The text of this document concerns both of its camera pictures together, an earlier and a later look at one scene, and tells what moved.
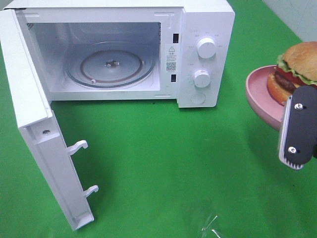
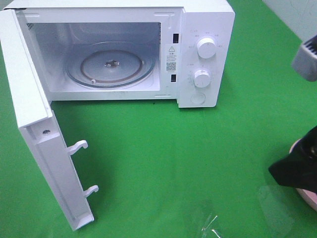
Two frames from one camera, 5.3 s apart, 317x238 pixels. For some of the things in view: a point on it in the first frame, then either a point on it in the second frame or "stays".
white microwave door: [40, 127] stays
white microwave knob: [201, 78] stays
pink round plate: [258, 96] to [310, 196]
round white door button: [197, 98] stays
